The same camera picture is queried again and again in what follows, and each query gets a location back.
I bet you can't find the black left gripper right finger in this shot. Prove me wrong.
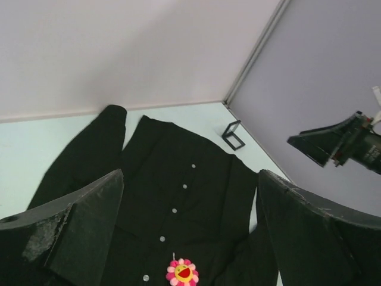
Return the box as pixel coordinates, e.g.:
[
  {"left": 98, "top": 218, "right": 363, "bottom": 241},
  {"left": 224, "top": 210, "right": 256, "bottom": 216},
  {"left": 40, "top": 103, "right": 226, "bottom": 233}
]
[{"left": 258, "top": 170, "right": 380, "bottom": 285}]

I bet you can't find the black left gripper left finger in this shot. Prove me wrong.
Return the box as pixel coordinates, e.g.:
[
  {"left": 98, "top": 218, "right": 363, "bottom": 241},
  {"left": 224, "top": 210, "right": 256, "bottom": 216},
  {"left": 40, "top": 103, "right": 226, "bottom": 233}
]
[{"left": 1, "top": 170, "right": 124, "bottom": 285}]

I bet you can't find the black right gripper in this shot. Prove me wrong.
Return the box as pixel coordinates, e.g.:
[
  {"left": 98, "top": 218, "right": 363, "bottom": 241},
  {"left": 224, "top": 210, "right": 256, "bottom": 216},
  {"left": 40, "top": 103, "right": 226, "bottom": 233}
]
[{"left": 287, "top": 111, "right": 380, "bottom": 175}]

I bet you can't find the pink flower plush brooch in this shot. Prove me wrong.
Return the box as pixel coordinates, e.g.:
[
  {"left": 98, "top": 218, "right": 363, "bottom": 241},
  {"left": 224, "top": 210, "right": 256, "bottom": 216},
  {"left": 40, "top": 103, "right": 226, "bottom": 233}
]
[{"left": 165, "top": 253, "right": 199, "bottom": 286}]

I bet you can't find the black button-up shirt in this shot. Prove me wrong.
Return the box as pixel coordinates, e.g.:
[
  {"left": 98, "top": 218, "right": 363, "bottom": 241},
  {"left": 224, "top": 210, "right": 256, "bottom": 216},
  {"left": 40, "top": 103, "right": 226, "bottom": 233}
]
[{"left": 29, "top": 105, "right": 278, "bottom": 285}]

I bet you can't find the black open display box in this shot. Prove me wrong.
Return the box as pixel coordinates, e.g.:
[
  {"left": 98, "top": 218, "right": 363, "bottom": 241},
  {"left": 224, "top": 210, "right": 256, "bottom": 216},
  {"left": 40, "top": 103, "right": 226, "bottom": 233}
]
[{"left": 221, "top": 120, "right": 246, "bottom": 151}]

